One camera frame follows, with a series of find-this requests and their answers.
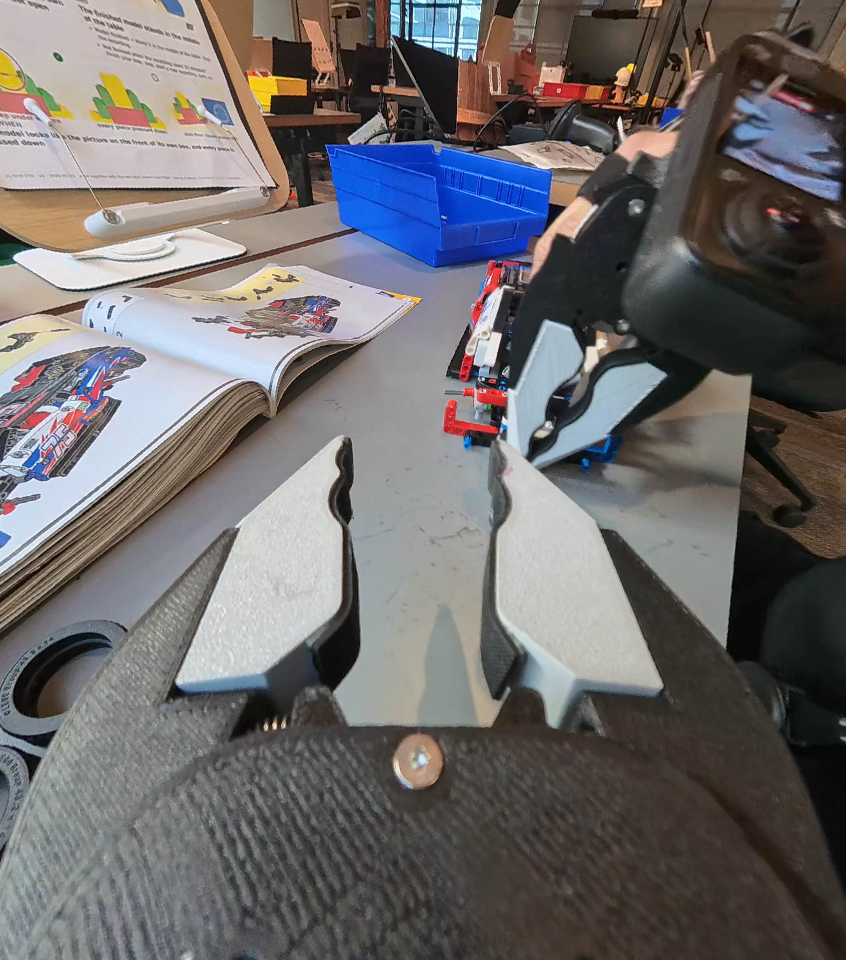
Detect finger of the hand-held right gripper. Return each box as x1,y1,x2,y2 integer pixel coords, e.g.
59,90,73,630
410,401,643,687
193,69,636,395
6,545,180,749
526,351,670,471
505,318,595,466

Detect yellow storage bin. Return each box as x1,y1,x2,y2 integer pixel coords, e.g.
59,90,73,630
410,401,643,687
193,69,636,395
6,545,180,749
246,71,309,115

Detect white stand arm and base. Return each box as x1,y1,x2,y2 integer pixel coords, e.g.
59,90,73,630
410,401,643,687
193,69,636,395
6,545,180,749
14,186,274,292

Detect thick instruction booklet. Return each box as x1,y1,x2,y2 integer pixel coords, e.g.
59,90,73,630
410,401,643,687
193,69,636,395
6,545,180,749
0,262,422,676

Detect blue plastic storage bin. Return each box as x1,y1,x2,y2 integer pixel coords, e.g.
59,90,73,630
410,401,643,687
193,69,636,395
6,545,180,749
327,142,553,268

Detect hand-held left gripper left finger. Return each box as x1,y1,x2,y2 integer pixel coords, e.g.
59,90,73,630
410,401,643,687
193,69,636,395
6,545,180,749
175,435,360,695

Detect black office chair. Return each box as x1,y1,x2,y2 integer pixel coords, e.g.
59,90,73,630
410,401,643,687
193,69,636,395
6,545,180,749
738,322,846,530

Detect partly built toy car model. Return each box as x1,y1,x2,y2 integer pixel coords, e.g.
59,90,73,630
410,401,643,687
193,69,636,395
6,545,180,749
447,258,544,444

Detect task sheet on clipboard stand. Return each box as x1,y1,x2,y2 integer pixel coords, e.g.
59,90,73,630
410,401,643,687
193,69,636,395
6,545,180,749
0,0,290,254

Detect person's right hand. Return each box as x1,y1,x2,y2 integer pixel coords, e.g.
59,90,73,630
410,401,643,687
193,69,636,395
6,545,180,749
531,127,682,260

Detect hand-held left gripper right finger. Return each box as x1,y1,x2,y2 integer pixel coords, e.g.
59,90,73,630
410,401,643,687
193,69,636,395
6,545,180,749
481,441,664,730

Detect black computer monitor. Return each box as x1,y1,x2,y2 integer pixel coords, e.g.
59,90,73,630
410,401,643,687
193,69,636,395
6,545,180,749
391,36,461,138

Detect black lanyard with badge reel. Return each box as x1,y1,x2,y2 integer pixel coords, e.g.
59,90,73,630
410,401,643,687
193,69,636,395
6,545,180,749
738,660,846,762

